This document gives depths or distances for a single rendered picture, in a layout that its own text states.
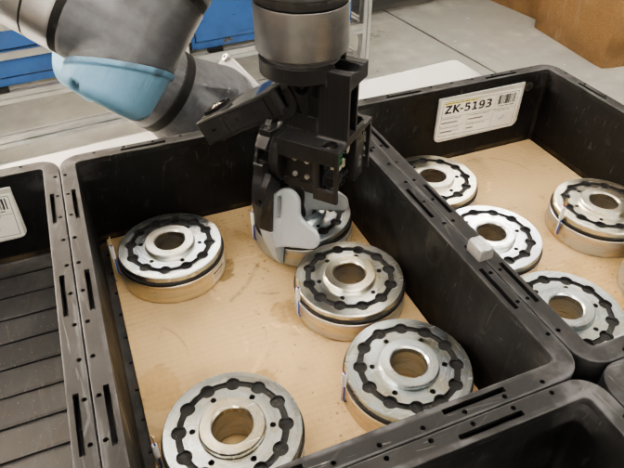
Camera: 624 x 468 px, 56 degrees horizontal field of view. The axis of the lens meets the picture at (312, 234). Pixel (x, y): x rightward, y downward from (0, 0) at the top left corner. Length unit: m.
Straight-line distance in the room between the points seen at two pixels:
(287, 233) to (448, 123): 0.29
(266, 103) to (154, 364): 0.24
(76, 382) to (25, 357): 0.18
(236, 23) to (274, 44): 2.03
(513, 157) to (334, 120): 0.38
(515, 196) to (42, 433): 0.55
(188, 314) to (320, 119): 0.22
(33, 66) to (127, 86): 1.90
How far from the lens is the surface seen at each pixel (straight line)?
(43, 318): 0.61
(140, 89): 0.48
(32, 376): 0.57
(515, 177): 0.77
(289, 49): 0.46
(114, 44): 0.48
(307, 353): 0.53
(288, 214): 0.54
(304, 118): 0.50
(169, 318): 0.57
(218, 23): 2.46
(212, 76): 0.81
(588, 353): 0.44
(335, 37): 0.46
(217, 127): 0.56
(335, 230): 0.60
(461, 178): 0.69
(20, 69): 2.37
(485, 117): 0.79
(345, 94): 0.47
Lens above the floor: 1.24
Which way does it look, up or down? 40 degrees down
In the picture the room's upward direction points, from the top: straight up
